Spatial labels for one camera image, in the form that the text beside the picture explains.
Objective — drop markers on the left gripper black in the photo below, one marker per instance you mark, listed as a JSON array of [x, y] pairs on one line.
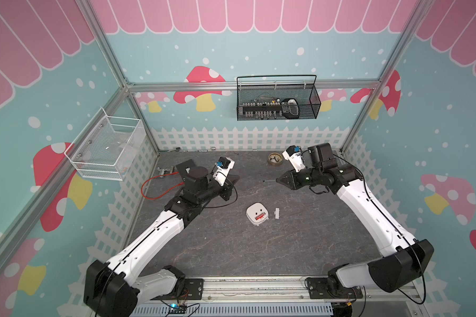
[[226, 189]]

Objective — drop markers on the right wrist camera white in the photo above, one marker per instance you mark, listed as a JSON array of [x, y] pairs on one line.
[[295, 156]]

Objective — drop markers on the green circuit board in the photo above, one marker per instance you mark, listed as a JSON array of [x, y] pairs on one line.
[[177, 309]]

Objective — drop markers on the metal clip on table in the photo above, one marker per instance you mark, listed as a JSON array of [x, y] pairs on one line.
[[162, 172]]

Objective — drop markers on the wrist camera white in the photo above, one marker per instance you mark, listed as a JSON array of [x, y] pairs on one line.
[[222, 169], [295, 156]]

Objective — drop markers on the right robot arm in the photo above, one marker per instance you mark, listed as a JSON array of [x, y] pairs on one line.
[[403, 259]]

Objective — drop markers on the black wire mesh basket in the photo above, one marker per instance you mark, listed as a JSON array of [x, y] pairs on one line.
[[277, 97]]

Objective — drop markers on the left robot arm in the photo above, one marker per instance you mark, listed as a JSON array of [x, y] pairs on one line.
[[116, 287]]

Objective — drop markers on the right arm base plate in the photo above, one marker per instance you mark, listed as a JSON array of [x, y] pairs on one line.
[[321, 288]]

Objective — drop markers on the black box device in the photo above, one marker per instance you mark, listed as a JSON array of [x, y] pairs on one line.
[[184, 168]]

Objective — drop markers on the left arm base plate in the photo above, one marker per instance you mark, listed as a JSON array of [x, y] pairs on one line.
[[188, 289]]

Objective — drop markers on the white wire basket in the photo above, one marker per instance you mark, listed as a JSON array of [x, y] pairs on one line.
[[107, 147]]

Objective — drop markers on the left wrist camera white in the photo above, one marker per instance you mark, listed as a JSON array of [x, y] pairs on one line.
[[222, 169]]

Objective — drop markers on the tape roll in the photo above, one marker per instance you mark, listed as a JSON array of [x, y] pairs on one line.
[[275, 159]]

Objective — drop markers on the white alarm device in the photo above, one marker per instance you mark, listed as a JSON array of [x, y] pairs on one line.
[[255, 210]]

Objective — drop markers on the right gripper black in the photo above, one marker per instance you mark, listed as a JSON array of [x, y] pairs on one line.
[[291, 181]]

